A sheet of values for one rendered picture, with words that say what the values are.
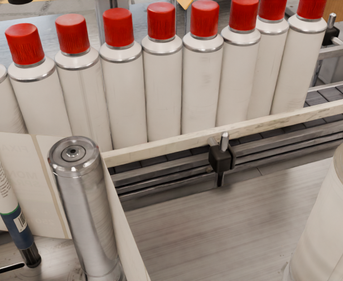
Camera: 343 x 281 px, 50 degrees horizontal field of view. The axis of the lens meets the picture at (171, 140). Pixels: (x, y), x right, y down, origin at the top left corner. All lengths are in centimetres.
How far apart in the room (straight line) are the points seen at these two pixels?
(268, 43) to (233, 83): 7
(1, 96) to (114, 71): 13
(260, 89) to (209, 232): 22
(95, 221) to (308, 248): 18
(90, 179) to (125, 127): 23
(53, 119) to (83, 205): 19
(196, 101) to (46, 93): 19
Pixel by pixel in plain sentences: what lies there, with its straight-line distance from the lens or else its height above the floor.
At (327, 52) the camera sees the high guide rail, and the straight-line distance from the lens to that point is 67.
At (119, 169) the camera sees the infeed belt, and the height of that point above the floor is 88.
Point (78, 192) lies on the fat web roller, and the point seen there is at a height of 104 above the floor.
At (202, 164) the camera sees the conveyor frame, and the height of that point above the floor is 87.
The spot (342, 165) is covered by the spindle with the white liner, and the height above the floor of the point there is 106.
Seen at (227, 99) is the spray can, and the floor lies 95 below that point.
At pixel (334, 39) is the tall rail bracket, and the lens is 72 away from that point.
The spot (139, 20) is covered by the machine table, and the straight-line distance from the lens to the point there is 105.
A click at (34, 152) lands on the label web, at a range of 33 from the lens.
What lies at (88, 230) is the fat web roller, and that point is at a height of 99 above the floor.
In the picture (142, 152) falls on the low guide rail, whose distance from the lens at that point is 50.
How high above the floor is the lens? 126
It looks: 42 degrees down
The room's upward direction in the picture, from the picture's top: straight up
